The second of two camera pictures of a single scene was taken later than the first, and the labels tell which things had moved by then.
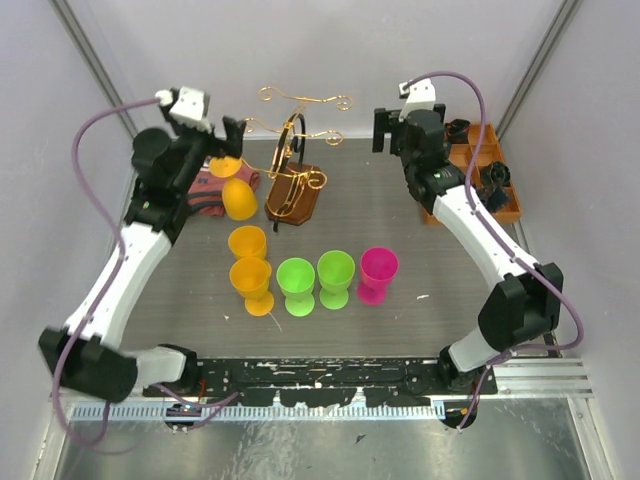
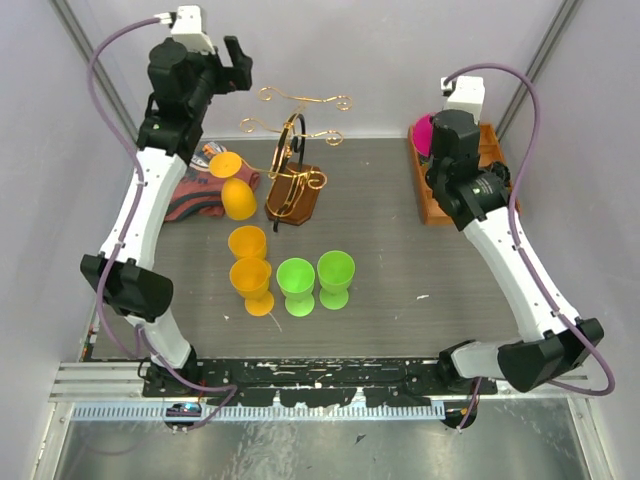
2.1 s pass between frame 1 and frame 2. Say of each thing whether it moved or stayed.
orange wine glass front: stayed
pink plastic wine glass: moved
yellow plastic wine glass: stayed
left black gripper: moved
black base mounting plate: stayed
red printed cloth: stayed
